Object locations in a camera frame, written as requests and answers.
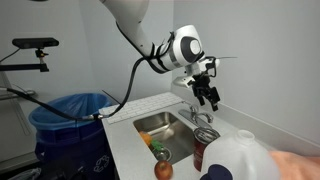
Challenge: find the orange cloth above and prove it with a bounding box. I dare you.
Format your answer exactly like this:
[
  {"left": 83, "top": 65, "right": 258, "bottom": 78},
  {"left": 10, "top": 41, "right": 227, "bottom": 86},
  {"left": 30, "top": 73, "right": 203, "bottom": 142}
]
[{"left": 269, "top": 151, "right": 320, "bottom": 180}]

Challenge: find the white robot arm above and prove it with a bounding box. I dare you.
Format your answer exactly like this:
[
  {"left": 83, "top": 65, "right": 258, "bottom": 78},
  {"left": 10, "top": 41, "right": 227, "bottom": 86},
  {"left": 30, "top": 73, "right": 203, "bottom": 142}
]
[{"left": 99, "top": 0, "right": 220, "bottom": 111}]

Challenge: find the red apple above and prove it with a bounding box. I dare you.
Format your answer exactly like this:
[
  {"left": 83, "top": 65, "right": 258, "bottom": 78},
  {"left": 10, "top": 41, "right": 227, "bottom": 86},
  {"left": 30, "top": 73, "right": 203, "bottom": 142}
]
[{"left": 154, "top": 160, "right": 173, "bottom": 180}]

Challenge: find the black camera on stand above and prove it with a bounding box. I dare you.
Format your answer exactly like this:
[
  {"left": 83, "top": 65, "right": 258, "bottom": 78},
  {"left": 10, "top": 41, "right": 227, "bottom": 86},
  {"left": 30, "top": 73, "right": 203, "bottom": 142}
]
[{"left": 0, "top": 37, "right": 59, "bottom": 72}]

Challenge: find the blue recycling bin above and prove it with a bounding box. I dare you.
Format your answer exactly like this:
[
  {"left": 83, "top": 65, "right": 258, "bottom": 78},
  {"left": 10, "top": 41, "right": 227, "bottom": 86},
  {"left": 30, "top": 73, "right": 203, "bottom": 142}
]
[{"left": 28, "top": 93, "right": 115, "bottom": 180}]

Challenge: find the chrome faucet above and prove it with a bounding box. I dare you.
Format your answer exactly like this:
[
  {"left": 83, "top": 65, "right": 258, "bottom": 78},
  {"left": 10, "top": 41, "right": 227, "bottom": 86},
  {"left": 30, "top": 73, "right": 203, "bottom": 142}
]
[{"left": 178, "top": 101, "right": 214, "bottom": 129}]

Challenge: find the metal sink drain strainer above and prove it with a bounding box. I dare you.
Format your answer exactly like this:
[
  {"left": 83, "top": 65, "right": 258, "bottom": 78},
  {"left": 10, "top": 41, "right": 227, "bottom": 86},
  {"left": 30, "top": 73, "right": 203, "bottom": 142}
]
[{"left": 153, "top": 147, "right": 172, "bottom": 161}]

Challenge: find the red tumbler with clear lid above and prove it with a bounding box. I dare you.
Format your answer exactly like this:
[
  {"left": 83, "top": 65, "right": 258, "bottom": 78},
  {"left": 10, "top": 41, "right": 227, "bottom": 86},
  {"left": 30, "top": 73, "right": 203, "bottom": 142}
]
[{"left": 193, "top": 127, "right": 220, "bottom": 171}]

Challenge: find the stainless steel sink basin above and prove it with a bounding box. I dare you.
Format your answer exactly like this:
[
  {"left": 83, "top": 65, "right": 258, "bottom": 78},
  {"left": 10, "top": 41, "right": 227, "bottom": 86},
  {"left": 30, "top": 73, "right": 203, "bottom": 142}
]
[{"left": 133, "top": 112, "right": 194, "bottom": 164}]

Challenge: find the translucent plastic milk jug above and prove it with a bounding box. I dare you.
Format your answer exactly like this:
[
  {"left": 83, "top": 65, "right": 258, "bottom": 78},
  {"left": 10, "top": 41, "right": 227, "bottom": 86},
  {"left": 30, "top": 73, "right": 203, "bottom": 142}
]
[{"left": 199, "top": 130, "right": 280, "bottom": 180}]

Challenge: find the white tile pattern mat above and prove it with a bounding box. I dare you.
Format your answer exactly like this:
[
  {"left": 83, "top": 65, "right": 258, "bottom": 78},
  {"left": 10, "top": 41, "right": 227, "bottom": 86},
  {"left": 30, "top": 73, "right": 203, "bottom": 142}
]
[{"left": 106, "top": 92, "right": 183, "bottom": 124}]

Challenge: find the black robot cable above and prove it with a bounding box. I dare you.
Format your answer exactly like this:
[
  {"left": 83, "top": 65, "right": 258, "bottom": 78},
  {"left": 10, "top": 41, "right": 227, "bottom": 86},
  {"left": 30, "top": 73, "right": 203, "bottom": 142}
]
[{"left": 0, "top": 31, "right": 176, "bottom": 122}]

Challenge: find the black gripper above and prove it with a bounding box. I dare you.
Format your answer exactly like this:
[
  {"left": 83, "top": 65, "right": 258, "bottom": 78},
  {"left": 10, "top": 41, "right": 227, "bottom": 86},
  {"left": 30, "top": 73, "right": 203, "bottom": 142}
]
[{"left": 188, "top": 72, "right": 220, "bottom": 111}]

